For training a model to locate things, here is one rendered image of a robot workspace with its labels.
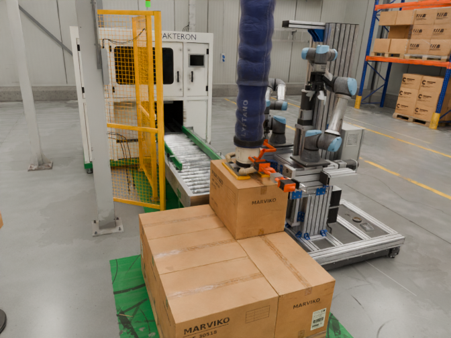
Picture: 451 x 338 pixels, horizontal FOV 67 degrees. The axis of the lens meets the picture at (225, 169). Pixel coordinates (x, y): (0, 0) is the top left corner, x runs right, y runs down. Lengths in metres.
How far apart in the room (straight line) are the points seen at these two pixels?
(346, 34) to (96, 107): 2.18
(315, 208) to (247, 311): 1.41
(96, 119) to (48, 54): 8.15
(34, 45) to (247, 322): 10.30
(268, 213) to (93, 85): 1.89
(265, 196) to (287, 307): 0.74
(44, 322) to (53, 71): 9.28
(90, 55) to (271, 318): 2.50
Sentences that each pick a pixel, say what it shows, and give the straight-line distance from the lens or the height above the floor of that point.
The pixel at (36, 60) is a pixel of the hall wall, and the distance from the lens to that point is 11.44.
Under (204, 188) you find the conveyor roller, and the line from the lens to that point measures 3.31.
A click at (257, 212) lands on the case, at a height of 0.74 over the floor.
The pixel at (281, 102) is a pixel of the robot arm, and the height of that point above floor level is 1.41.
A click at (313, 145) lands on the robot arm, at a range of 2.62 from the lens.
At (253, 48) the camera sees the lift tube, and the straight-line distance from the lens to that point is 2.34.
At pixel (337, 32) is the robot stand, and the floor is 1.96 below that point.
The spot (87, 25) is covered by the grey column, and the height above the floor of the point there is 1.94.
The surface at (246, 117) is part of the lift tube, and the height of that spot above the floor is 1.38.
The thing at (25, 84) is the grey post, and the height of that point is 1.21.
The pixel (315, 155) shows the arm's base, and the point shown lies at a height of 1.09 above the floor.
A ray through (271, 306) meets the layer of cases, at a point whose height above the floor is 0.48.
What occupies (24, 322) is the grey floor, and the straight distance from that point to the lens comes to 2.92.
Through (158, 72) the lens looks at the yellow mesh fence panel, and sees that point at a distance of 3.39.
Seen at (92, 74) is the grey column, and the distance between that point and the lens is 3.27.
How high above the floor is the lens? 1.88
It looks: 21 degrees down
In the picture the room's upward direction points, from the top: 2 degrees clockwise
